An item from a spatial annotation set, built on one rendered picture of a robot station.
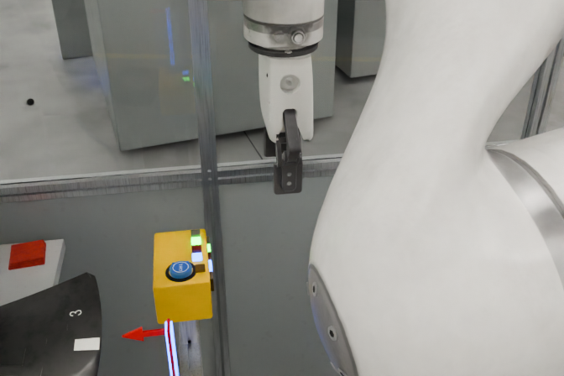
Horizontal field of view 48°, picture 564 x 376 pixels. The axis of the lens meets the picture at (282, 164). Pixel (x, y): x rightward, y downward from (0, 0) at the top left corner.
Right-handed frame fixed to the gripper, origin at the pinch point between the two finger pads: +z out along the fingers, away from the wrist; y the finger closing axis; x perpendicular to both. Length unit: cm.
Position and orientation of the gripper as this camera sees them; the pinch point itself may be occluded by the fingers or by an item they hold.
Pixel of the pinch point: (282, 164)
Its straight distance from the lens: 75.7
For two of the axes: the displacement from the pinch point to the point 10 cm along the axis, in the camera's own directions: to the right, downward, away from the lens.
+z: -0.1, 8.6, 5.1
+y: -1.5, -5.1, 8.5
